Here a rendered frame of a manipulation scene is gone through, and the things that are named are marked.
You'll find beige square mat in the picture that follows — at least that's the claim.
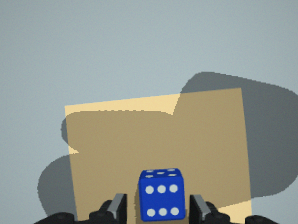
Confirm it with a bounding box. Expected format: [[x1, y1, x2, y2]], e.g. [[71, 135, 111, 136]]
[[65, 88, 252, 224]]

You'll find blue die with white pips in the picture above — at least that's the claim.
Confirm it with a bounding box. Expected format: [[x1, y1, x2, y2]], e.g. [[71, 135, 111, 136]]
[[138, 168, 186, 222]]

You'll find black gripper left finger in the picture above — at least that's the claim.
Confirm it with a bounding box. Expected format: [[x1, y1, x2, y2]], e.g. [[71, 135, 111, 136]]
[[34, 193, 127, 224]]

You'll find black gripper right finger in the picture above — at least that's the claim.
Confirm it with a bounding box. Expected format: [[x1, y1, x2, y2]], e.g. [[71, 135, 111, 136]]
[[189, 195, 278, 224]]

